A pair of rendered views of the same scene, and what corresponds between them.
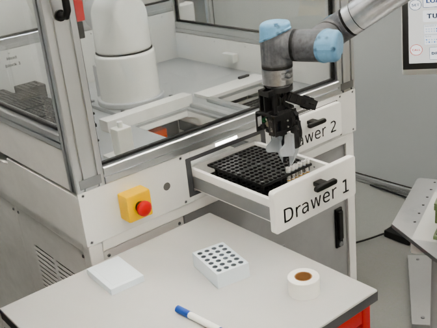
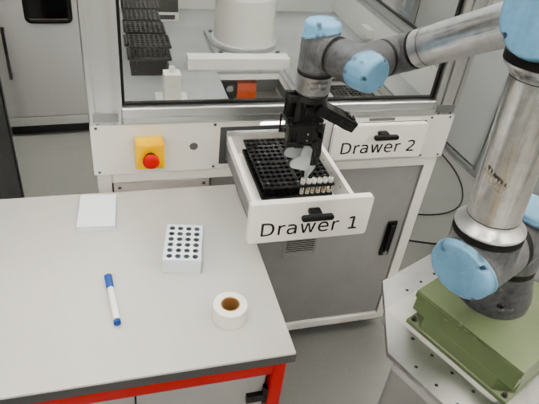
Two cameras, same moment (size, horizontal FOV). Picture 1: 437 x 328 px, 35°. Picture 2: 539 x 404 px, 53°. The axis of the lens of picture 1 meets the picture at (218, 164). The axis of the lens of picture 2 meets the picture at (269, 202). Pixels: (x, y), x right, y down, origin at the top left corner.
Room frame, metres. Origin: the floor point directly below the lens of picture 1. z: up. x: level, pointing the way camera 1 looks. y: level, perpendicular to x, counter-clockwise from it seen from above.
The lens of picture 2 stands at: (0.58, -0.44, 1.62)
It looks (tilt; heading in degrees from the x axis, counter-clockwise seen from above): 36 degrees down; 18
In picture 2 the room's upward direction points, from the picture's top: 8 degrees clockwise
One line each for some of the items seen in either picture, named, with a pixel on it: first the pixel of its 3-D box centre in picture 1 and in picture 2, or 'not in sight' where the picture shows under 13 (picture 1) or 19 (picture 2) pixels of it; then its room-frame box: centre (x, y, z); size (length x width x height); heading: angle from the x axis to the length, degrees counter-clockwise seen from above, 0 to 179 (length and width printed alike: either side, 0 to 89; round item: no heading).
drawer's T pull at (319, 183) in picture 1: (322, 183); (316, 214); (1.52, -0.24, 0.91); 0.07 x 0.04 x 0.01; 127
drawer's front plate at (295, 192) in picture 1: (314, 192); (310, 218); (1.54, -0.23, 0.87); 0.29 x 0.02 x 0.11; 127
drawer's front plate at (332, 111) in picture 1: (307, 130); (378, 140); (1.98, -0.28, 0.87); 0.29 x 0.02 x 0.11; 127
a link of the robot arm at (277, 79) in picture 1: (278, 76); (313, 83); (1.61, -0.17, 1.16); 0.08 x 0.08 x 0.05
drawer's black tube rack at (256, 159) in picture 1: (259, 174); (285, 171); (1.70, -0.11, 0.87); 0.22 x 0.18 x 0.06; 37
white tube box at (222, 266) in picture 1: (220, 264); (183, 248); (1.40, 0.02, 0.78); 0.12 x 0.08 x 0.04; 26
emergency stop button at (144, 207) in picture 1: (143, 207); (151, 160); (1.55, 0.20, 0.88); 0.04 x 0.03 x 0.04; 127
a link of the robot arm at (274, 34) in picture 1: (276, 44); (320, 46); (1.61, -0.17, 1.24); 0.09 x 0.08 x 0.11; 62
